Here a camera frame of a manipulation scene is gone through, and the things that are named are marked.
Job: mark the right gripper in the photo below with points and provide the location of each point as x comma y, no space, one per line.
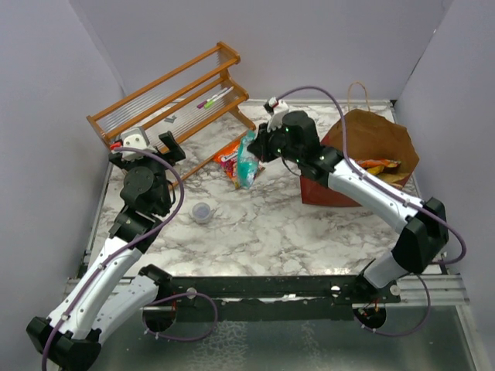
261,146

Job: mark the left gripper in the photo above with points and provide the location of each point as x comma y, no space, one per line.
174,151

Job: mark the teal Fox's candy bag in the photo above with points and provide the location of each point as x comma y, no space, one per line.
247,163

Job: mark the orange fruit candy bag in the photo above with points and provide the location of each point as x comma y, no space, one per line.
227,159

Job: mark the red brown paper bag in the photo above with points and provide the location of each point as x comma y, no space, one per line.
368,136

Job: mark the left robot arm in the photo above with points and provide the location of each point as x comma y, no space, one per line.
153,194

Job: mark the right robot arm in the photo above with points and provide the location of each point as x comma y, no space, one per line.
421,226

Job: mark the orange wooden rack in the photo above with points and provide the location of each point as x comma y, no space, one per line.
169,104

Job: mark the small clear plastic cup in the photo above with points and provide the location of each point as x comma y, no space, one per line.
202,213

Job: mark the beige snack packet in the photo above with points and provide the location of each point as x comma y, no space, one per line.
397,180

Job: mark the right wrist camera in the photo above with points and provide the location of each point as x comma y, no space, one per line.
277,109

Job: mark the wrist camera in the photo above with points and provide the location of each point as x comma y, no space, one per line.
132,138
277,109

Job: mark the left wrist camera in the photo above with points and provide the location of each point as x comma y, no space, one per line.
132,138

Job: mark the black mounting rail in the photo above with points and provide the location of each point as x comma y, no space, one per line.
262,298

